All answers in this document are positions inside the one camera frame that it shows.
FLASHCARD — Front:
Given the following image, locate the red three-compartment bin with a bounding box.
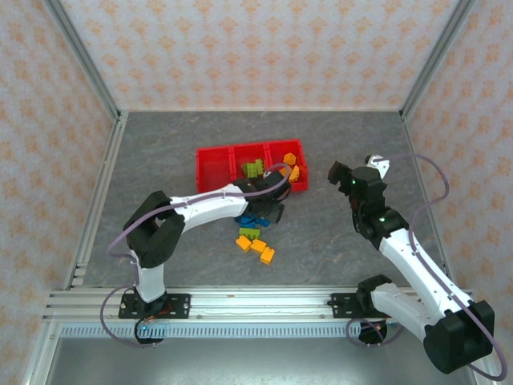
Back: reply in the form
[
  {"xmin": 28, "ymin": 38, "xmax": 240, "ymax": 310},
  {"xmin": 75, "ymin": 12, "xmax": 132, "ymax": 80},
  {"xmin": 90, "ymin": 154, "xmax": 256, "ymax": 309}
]
[{"xmin": 195, "ymin": 138, "xmax": 309, "ymax": 194}]

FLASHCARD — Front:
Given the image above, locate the grey metal panel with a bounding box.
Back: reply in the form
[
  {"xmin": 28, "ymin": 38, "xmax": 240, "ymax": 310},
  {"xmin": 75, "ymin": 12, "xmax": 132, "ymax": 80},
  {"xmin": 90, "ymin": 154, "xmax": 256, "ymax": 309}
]
[{"xmin": 22, "ymin": 336, "xmax": 482, "ymax": 385}]

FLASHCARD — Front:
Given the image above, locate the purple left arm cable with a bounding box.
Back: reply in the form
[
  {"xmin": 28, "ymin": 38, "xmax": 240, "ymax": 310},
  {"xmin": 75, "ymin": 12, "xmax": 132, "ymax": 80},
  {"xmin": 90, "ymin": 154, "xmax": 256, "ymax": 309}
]
[{"xmin": 99, "ymin": 162, "xmax": 293, "ymax": 351}]

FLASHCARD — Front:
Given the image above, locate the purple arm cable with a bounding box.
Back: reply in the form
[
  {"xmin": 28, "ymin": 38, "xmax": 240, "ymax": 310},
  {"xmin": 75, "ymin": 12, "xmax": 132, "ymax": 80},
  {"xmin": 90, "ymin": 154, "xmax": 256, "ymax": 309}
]
[
  {"xmin": 99, "ymin": 162, "xmax": 293, "ymax": 351},
  {"xmin": 345, "ymin": 153, "xmax": 508, "ymax": 382}
]

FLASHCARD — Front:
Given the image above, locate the aluminium side rail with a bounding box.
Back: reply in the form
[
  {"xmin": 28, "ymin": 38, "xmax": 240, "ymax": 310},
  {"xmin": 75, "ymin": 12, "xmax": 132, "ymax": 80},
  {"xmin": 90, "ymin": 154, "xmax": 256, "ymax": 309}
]
[
  {"xmin": 63, "ymin": 111, "xmax": 130, "ymax": 290},
  {"xmin": 400, "ymin": 114, "xmax": 452, "ymax": 282}
]

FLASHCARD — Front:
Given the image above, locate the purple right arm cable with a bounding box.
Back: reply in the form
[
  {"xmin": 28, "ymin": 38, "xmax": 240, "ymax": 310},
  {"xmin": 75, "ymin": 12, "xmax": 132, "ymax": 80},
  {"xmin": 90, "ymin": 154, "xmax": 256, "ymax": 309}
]
[{"xmin": 345, "ymin": 153, "xmax": 508, "ymax": 382}]

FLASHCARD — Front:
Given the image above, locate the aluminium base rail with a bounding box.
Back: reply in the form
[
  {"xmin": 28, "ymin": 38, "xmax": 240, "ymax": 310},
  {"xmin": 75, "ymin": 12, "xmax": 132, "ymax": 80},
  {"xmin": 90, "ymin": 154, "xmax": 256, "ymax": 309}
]
[{"xmin": 42, "ymin": 285, "xmax": 476, "ymax": 324}]

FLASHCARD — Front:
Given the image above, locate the slotted grey cable duct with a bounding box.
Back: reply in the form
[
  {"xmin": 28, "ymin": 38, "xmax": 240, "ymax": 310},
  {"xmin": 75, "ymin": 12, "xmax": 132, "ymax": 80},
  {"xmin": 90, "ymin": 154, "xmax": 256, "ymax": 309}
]
[{"xmin": 58, "ymin": 322, "xmax": 364, "ymax": 340}]

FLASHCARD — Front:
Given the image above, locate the aluminium frame post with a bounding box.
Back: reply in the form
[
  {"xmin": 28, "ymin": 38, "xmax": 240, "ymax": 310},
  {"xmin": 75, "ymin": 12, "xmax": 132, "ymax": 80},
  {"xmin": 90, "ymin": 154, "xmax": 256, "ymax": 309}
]
[
  {"xmin": 399, "ymin": 0, "xmax": 470, "ymax": 121},
  {"xmin": 42, "ymin": 0, "xmax": 123, "ymax": 121}
]

